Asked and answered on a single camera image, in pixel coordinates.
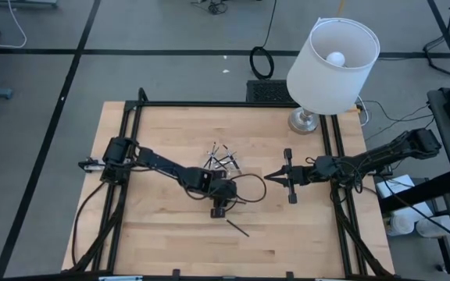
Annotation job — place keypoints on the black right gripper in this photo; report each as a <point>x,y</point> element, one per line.
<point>303,175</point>

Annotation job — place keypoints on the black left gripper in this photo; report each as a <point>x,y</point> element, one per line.
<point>223,193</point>

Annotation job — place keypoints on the black makeup brush silver ferrule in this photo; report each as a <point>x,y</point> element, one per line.
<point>211,157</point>
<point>225,159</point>
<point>213,150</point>
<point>219,163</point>
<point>231,156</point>

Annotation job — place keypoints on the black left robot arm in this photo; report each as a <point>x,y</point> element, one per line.
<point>162,162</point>

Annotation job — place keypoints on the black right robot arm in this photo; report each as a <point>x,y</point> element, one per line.
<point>385,152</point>

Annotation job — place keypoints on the clear acrylic organizer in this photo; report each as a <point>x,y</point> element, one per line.
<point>236,166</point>

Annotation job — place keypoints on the black perforated floor box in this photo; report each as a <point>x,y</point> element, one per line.
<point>268,91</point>

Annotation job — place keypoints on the black table edge clamp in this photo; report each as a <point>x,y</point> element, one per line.
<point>176,274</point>
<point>289,275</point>

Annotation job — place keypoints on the silver table lamp white shade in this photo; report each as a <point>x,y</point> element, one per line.
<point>318,86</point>

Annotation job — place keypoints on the white cardboard box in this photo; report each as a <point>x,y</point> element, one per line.
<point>389,187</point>

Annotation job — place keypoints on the silver aluminium bar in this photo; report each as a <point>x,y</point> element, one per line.
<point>121,278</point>
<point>330,279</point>

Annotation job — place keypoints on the white paper towel roll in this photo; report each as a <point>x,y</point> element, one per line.
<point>436,227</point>
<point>402,224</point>

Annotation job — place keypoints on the black desk crossbar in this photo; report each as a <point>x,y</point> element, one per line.
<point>420,191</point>

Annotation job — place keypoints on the black aluminium table frame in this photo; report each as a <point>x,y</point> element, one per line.
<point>229,104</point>

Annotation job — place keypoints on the black corner bracket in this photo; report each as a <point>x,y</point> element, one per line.
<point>143,97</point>

